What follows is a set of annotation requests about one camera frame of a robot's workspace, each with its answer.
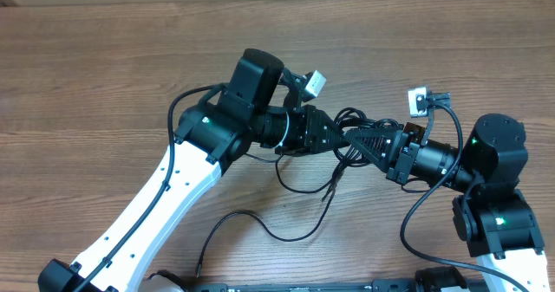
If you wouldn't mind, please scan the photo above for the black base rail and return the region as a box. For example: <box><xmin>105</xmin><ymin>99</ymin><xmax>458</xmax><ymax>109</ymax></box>
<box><xmin>186</xmin><ymin>279</ymin><xmax>421</xmax><ymax>292</ymax></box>

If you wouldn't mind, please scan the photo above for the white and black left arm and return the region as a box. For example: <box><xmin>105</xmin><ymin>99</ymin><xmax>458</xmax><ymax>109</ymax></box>
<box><xmin>37</xmin><ymin>49</ymin><xmax>339</xmax><ymax>291</ymax></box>

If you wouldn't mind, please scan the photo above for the thin black cable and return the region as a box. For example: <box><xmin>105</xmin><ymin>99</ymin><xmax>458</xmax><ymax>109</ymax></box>
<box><xmin>195</xmin><ymin>152</ymin><xmax>343</xmax><ymax>278</ymax></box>

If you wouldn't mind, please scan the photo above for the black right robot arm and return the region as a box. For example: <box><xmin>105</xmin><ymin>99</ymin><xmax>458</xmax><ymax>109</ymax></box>
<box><xmin>345</xmin><ymin>114</ymin><xmax>550</xmax><ymax>291</ymax></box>

